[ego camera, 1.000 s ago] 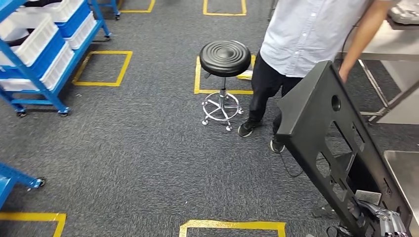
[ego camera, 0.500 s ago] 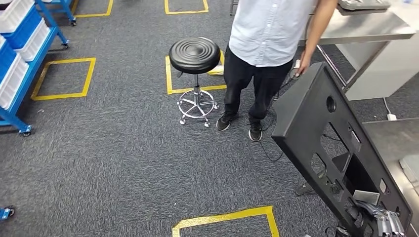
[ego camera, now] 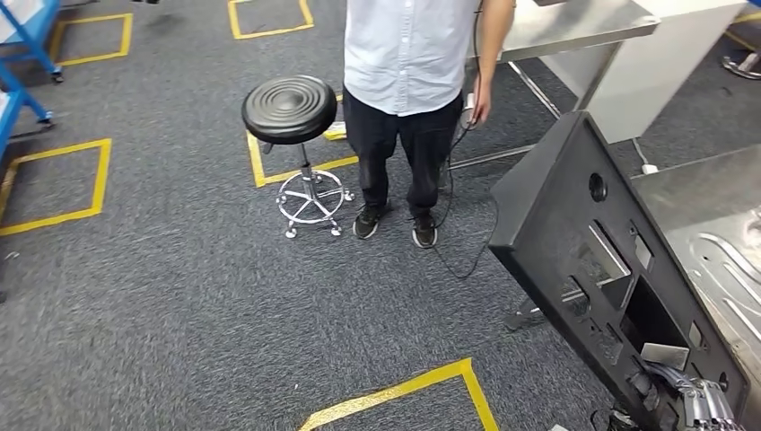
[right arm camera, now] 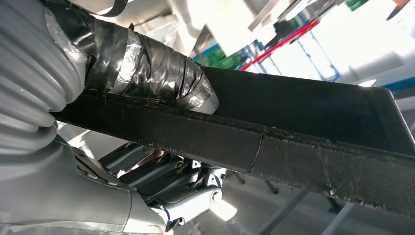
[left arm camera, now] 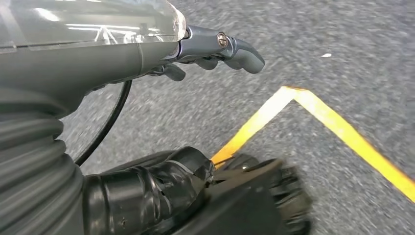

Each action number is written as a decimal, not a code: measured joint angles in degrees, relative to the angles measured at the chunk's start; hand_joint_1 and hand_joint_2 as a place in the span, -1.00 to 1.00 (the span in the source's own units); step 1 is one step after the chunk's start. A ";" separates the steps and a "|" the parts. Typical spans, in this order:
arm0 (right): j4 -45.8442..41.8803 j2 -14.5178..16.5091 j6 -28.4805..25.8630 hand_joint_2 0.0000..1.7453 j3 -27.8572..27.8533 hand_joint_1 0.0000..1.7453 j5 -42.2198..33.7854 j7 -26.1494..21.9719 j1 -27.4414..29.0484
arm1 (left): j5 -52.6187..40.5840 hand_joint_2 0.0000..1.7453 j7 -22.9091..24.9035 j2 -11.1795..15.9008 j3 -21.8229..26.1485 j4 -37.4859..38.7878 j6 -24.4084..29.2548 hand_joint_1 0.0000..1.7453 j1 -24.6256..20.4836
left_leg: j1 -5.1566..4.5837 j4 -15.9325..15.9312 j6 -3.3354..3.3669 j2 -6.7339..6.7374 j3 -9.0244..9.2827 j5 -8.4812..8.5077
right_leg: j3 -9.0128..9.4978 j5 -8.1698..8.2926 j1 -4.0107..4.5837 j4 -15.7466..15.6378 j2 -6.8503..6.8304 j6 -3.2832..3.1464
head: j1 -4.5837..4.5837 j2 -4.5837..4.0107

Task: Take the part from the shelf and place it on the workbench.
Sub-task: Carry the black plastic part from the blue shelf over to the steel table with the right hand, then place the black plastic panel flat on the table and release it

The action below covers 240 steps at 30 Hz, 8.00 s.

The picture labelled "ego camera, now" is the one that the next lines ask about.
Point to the person's left hand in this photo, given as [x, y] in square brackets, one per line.
[482, 101]

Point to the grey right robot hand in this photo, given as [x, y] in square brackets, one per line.
[695, 410]

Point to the grey handheld controller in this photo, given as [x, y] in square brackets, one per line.
[468, 116]

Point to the black plastic panel part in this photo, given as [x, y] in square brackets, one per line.
[547, 196]

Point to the person's left forearm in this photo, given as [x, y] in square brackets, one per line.
[496, 36]

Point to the stainless steel workbench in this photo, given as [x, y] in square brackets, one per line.
[701, 178]

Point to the blue metal shelf rack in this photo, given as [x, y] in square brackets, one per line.
[7, 119]

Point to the person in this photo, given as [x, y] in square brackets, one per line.
[404, 59]

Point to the steel side table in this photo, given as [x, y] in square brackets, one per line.
[565, 30]

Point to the stamped steel plate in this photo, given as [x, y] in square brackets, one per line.
[725, 279]

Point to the white cabinet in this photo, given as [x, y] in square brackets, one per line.
[654, 77]

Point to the white power strip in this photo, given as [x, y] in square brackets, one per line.
[650, 169]

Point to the black round stool chrome base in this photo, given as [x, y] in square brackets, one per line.
[289, 110]

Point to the chrome round stand base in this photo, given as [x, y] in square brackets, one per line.
[746, 68]

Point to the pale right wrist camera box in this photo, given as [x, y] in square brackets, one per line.
[560, 428]

